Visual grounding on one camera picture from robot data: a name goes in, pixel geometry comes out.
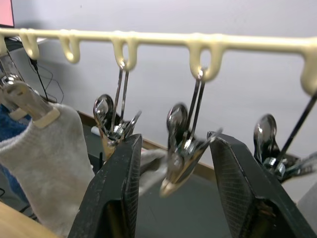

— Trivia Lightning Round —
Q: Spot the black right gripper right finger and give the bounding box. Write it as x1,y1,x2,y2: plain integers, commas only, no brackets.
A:
207,131,317,238

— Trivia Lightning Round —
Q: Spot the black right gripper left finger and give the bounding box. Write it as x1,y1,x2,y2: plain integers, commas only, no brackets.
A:
68,133,144,238

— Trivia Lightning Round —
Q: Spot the grey ankle sock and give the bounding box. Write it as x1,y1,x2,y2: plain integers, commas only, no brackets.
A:
0,103,96,236
138,148,174,198

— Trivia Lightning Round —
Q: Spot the metal hanger clip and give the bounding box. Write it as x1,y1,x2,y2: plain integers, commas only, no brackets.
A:
253,113,317,184
93,60,142,161
0,49,61,129
159,66,223,198

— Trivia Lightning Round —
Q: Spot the blue ankle sock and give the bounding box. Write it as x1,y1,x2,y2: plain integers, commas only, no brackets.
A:
0,103,34,206

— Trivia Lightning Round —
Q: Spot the cream plastic clip hanger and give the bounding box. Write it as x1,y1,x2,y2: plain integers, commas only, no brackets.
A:
0,27,317,96

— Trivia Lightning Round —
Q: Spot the computer monitor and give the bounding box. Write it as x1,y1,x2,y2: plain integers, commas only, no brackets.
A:
0,0,15,28

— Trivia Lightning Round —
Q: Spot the black power cable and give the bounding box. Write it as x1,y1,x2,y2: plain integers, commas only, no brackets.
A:
28,57,65,104

